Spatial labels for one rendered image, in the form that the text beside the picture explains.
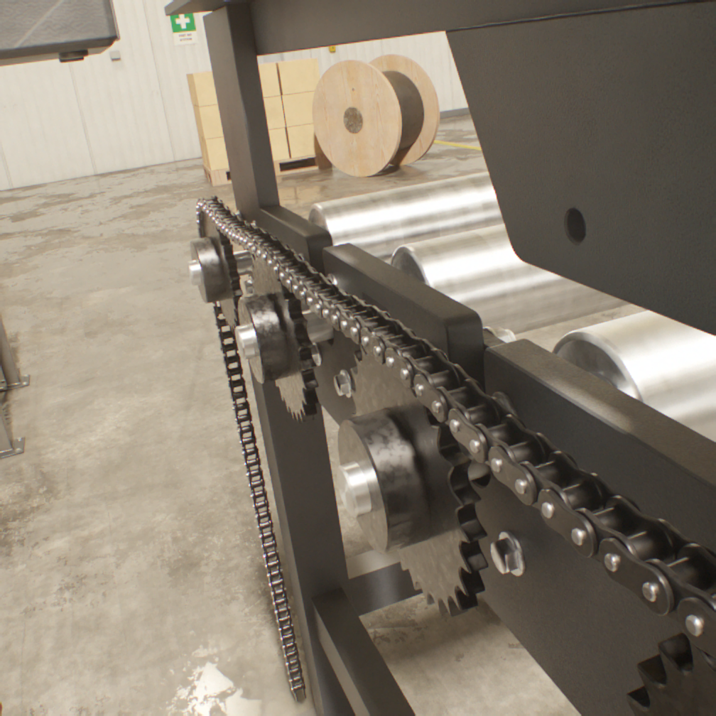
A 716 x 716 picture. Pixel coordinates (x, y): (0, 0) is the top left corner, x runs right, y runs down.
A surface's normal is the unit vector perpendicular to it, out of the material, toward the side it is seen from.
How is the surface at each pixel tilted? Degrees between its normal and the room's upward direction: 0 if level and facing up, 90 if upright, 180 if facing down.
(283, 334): 71
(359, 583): 90
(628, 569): 90
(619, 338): 14
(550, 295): 98
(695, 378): 53
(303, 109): 90
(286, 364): 116
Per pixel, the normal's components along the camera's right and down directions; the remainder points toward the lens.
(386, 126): -0.63, 0.36
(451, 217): 0.31, -0.02
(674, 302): -0.92, 0.24
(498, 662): -0.11, -0.92
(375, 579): 0.37, 0.31
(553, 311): 0.38, 0.68
